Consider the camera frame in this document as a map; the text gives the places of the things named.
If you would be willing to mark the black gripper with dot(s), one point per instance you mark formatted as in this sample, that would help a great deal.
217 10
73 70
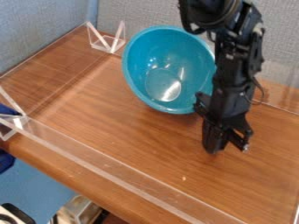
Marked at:
223 110

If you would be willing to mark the blue plastic bowl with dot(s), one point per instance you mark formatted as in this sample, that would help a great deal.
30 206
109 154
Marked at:
168 65

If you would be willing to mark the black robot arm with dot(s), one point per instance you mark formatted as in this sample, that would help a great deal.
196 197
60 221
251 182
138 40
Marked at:
232 24

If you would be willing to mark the clear acrylic front barrier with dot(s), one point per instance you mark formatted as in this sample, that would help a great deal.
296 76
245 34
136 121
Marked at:
90 169

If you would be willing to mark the black and white object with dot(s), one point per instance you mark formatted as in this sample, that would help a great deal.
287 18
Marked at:
10 215

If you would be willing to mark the clear acrylic corner bracket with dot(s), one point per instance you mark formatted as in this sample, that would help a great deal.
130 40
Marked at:
106 43

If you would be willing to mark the grey metal frame below table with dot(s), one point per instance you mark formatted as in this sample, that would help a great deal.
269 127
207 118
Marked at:
77 211

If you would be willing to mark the clear acrylic left bracket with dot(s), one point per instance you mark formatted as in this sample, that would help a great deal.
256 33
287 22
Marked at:
12 116

